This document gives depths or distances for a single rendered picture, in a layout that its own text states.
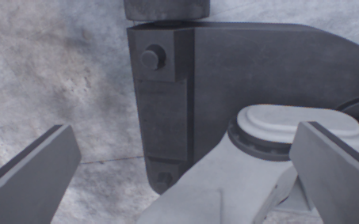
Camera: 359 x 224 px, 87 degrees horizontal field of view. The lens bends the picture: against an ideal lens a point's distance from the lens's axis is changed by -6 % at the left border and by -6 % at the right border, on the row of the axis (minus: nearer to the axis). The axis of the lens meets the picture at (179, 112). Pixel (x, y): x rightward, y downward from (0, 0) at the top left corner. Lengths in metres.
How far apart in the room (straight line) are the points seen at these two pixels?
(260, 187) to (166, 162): 0.33
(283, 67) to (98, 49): 0.56
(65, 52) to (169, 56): 0.49
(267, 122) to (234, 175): 0.10
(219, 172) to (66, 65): 0.69
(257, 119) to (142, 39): 0.27
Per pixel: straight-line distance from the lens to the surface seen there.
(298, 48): 0.47
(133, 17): 0.47
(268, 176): 0.33
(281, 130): 0.36
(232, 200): 0.29
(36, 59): 0.94
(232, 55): 0.45
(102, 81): 0.79
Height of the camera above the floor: 0.61
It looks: 58 degrees down
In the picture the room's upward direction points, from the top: 156 degrees counter-clockwise
